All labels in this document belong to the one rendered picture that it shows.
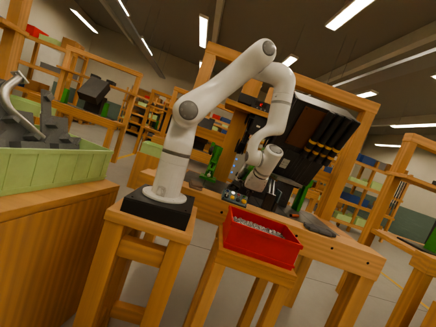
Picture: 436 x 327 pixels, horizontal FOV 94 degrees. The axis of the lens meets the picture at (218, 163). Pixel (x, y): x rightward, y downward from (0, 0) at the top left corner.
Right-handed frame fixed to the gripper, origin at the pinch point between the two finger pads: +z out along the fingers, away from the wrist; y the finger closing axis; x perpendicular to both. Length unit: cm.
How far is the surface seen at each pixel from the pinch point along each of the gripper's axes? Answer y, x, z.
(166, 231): -32, -41, -9
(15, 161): -86, -40, -18
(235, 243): -3.9, -33.3, -2.9
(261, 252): 7.6, -33.2, -2.9
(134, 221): -43, -42, -10
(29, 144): -102, -23, -6
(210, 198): -18.7, -4.3, 11.0
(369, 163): 393, 448, 183
